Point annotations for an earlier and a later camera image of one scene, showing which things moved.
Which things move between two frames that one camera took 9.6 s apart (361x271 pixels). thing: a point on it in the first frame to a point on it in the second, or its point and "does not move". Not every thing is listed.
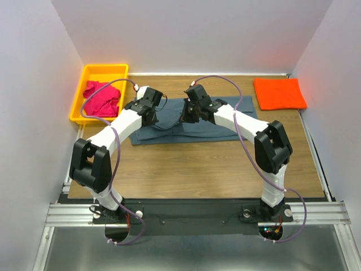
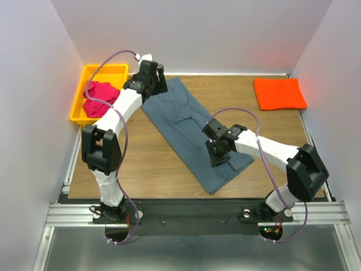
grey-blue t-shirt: [168, 129] to [181, 119]
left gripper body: [153, 118] to [161, 82]
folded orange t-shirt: [274, 94] does not move
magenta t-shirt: [105, 103] does not move
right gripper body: [187, 113] to [219, 156]
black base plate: [194, 217] does not move
